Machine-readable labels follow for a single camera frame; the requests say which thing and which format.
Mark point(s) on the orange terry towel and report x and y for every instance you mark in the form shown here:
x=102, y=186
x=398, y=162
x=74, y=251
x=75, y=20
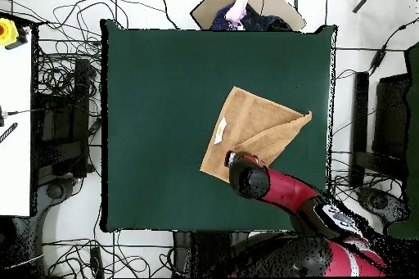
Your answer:
x=255, y=118

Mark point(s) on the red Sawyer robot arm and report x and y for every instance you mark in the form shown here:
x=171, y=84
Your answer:
x=288, y=190

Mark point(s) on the black flat panel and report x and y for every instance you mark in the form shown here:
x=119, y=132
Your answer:
x=391, y=118

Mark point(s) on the dark green tablecloth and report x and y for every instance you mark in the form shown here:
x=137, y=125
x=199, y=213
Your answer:
x=163, y=95

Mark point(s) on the black upright stand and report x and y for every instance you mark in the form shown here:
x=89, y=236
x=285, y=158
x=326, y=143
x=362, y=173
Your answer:
x=360, y=112

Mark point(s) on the dark navy garment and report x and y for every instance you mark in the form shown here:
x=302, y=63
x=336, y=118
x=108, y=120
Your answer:
x=265, y=22

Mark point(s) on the blue dotted garment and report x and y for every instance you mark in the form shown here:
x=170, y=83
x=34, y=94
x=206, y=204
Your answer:
x=221, y=20

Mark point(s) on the pink garment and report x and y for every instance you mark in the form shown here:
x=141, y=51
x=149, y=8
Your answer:
x=238, y=10

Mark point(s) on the grey stand foot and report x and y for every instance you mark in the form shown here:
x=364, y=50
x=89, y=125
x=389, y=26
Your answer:
x=384, y=202
x=54, y=191

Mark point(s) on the brown cardboard box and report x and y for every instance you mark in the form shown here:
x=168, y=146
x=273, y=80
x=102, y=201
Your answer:
x=212, y=7

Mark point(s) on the dark green side cloth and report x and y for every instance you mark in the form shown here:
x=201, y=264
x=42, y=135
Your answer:
x=414, y=128

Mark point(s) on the black equipment rack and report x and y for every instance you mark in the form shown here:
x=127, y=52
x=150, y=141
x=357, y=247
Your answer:
x=62, y=122

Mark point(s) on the white desk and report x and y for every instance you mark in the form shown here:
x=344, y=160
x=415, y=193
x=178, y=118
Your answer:
x=14, y=128

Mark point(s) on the yellow emergency stop button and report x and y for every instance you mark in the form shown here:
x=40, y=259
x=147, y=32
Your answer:
x=7, y=32

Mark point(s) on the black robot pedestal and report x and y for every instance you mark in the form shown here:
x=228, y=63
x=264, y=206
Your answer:
x=203, y=252

